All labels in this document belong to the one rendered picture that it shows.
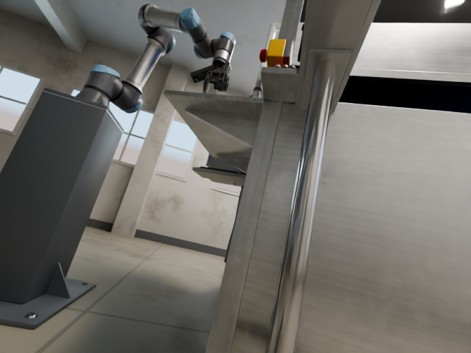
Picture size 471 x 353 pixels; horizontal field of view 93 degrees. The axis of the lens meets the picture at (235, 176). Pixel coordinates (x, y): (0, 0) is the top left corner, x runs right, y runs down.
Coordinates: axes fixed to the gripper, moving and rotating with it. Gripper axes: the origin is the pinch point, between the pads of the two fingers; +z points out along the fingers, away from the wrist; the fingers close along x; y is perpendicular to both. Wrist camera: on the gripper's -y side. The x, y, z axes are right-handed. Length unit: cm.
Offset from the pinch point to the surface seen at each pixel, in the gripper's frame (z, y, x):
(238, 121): 8.8, 18.2, -2.4
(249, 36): -215, -49, 161
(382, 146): 17, 66, -12
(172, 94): 5.5, -8.3, -10.8
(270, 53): -5.7, 28.7, -21.5
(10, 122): -28, -384, 155
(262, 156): 25.5, 31.9, -12.3
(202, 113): 7.0, 2.3, -2.4
